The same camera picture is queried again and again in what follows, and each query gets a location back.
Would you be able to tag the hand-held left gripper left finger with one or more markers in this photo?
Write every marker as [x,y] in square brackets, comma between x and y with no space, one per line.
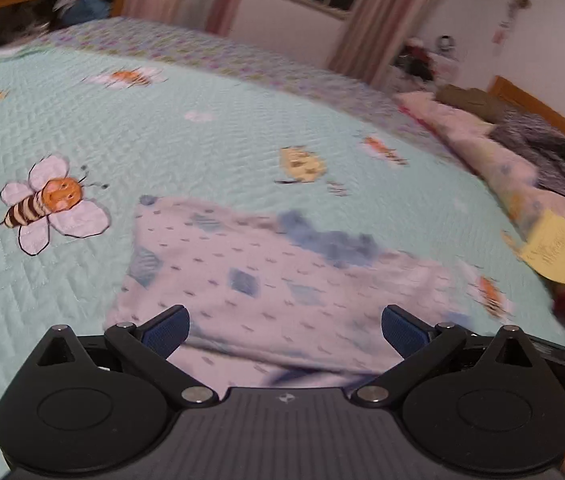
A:
[167,332]

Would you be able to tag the black headphones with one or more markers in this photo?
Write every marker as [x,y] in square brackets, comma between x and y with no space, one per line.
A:
[445,43]

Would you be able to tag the purple floral bedsheet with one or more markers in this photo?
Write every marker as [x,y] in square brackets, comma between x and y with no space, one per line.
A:
[242,55]

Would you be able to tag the white patterned long-sleeve shirt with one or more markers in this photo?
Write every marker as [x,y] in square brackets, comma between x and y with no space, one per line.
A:
[282,290]

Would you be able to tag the floral pillow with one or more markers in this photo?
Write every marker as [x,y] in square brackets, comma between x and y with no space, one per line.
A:
[497,165]

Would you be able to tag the brown cloth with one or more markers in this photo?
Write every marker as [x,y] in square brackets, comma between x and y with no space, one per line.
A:
[472,102]

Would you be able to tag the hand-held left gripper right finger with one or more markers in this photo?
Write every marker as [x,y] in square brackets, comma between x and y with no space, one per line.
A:
[402,332]

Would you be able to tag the blue clothes pile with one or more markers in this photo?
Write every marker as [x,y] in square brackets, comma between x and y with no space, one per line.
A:
[85,7]

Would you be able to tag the mint bee print quilt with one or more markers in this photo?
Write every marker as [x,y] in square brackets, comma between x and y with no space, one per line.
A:
[202,150]

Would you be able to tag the grey knit cloth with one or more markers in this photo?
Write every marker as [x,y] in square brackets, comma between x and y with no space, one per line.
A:
[542,155]

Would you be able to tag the cluttered white cabinet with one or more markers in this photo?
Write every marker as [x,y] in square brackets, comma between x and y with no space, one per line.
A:
[425,65]

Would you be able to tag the wooden headboard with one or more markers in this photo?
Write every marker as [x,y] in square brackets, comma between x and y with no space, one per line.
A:
[562,120]

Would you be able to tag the yellow paper note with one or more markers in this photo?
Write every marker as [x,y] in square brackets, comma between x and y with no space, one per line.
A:
[559,250]

